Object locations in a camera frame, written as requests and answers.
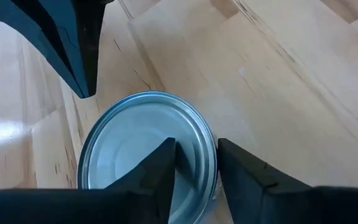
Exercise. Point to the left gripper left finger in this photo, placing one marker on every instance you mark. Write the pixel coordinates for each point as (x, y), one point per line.
(73, 208)

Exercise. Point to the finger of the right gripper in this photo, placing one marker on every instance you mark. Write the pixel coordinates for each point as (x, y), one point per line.
(89, 31)
(26, 21)

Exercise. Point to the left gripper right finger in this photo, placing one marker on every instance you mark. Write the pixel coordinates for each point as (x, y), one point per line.
(291, 205)

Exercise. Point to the Bumble Bee light tuna can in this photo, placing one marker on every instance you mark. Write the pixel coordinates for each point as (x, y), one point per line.
(129, 133)

